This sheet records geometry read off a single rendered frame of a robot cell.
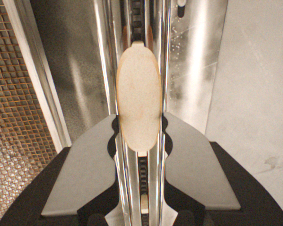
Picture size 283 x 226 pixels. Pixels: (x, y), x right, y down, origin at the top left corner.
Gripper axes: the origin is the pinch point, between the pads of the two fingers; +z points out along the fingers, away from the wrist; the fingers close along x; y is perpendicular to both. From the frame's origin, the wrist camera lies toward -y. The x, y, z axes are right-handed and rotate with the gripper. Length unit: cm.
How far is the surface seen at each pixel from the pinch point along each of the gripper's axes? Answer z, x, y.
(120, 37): 8.8, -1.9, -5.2
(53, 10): 11.8, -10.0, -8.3
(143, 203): 7.7, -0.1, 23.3
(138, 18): 9.8, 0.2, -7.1
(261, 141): 11.7, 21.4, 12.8
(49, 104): 4.0, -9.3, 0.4
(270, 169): 11.7, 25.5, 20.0
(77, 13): 11.8, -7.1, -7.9
